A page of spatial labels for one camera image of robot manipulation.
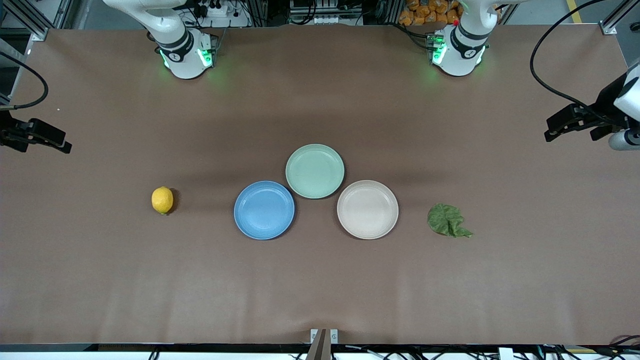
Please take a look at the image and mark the yellow lemon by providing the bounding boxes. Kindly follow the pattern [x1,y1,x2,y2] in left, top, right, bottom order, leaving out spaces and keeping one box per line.
[151,186,174,216]

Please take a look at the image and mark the green lettuce leaf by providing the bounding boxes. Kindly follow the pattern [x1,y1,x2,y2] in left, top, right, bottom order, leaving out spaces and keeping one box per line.
[427,202,474,239]

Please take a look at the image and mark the orange snack bags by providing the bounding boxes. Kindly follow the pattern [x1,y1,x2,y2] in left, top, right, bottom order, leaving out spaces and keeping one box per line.
[398,0,463,26]

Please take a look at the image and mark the white power strip with plugs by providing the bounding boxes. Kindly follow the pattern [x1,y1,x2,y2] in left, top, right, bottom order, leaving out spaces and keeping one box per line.
[192,0,251,28]

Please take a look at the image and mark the beige plate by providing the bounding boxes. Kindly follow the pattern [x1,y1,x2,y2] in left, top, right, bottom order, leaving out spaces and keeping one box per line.
[336,179,400,240]

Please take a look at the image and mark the blue plate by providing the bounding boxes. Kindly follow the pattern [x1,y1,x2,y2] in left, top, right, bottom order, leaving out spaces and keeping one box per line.
[233,180,296,241]

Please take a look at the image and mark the green plate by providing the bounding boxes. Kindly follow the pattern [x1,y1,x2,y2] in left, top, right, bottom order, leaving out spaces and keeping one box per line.
[285,143,346,200]

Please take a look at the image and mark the brown table cover sheet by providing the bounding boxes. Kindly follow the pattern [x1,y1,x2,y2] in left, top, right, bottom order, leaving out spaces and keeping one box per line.
[0,25,640,346]

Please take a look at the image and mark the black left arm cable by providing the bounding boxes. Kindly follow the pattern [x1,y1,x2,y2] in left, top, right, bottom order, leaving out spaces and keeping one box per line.
[529,0,617,124]

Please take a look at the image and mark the aluminium frame profile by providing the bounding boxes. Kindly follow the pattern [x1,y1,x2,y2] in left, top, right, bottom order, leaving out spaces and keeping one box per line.
[600,0,640,36]
[0,0,51,42]

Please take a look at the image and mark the metal rack with cables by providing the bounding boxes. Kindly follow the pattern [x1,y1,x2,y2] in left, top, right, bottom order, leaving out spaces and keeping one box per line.
[289,0,363,26]

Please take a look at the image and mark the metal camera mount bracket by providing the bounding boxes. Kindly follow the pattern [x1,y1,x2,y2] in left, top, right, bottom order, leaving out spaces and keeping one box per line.
[310,328,339,360]

